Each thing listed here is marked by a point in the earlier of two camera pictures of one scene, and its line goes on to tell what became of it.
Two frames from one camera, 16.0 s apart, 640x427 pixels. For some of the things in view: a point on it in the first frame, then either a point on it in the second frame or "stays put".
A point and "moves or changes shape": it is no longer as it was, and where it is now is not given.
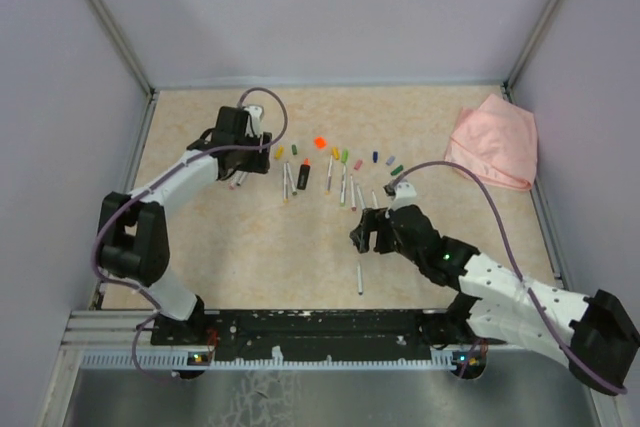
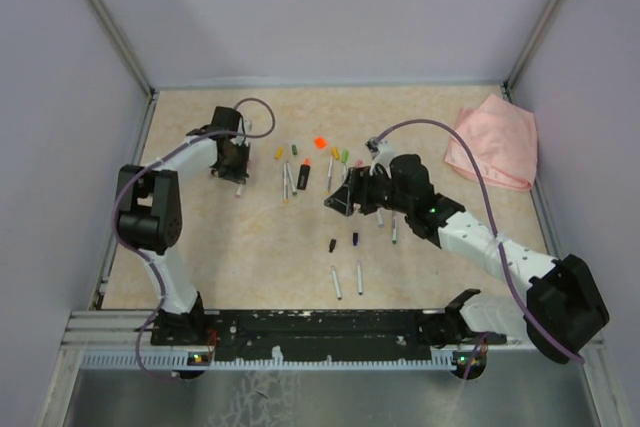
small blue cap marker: x=360 y=283 stays put
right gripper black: x=372 y=220 → x=356 y=187
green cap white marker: x=291 y=181 stays put
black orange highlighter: x=304 y=174 stays put
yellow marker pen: x=329 y=174 stays put
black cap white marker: x=241 y=180 moves or changes shape
